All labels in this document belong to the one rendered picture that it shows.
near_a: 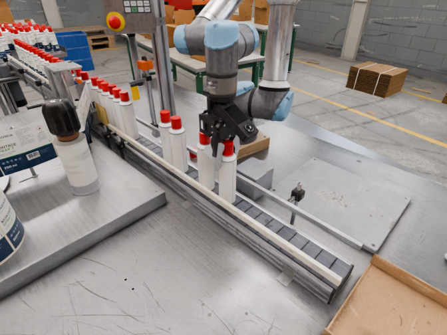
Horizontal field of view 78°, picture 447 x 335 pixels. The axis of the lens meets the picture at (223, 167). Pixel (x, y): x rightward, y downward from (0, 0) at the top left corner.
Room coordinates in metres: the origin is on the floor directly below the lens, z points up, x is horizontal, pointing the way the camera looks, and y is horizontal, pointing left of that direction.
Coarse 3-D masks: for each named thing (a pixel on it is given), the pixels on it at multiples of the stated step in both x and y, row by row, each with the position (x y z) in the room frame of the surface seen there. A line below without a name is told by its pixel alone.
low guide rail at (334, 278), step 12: (120, 132) 1.03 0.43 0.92; (132, 144) 0.95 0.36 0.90; (156, 156) 0.84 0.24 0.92; (168, 168) 0.78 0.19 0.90; (192, 180) 0.70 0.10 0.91; (204, 192) 0.65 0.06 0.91; (228, 204) 0.59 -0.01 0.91; (240, 216) 0.55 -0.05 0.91; (264, 228) 0.50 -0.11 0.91; (276, 240) 0.46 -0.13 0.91; (288, 252) 0.43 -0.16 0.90; (300, 252) 0.42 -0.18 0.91; (312, 264) 0.39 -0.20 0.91; (324, 276) 0.37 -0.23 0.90; (336, 276) 0.36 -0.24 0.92
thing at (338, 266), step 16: (128, 144) 0.99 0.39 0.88; (144, 144) 0.99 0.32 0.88; (176, 176) 0.77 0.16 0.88; (192, 176) 0.77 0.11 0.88; (224, 208) 0.61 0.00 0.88; (240, 208) 0.61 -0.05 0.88; (256, 208) 0.61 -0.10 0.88; (272, 224) 0.54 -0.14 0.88; (288, 240) 0.49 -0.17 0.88; (304, 240) 0.49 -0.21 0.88; (288, 256) 0.44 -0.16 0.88; (320, 256) 0.44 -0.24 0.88; (336, 272) 0.39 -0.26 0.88; (336, 288) 0.35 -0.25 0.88
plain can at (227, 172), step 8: (224, 144) 0.63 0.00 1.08; (232, 144) 0.64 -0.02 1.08; (224, 152) 0.63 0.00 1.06; (232, 152) 0.63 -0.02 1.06; (224, 160) 0.62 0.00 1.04; (232, 160) 0.62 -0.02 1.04; (224, 168) 0.62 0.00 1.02; (232, 168) 0.62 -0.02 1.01; (224, 176) 0.62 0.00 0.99; (232, 176) 0.62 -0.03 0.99; (224, 184) 0.62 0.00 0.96; (232, 184) 0.62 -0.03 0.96; (224, 192) 0.62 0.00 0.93; (232, 192) 0.62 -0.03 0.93; (232, 200) 0.62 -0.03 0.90
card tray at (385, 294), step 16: (368, 272) 0.42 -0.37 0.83; (384, 272) 0.42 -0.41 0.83; (400, 272) 0.40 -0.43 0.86; (368, 288) 0.38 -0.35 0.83; (384, 288) 0.38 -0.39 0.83; (400, 288) 0.38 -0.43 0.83; (416, 288) 0.37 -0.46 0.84; (432, 288) 0.36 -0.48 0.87; (352, 304) 0.34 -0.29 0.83; (368, 304) 0.34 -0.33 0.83; (384, 304) 0.34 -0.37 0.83; (400, 304) 0.34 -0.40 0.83; (416, 304) 0.34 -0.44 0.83; (432, 304) 0.34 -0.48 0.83; (336, 320) 0.30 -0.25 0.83; (352, 320) 0.30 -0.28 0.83; (368, 320) 0.30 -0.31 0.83; (384, 320) 0.30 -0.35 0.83; (400, 320) 0.30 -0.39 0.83; (416, 320) 0.30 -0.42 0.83; (432, 320) 0.30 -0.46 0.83
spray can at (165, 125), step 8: (160, 112) 0.84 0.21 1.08; (168, 112) 0.84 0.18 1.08; (168, 120) 0.84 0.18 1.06; (160, 128) 0.83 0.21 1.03; (168, 128) 0.83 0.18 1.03; (160, 136) 0.84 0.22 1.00; (168, 136) 0.83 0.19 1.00; (168, 144) 0.83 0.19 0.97; (168, 152) 0.82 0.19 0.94; (168, 160) 0.83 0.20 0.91
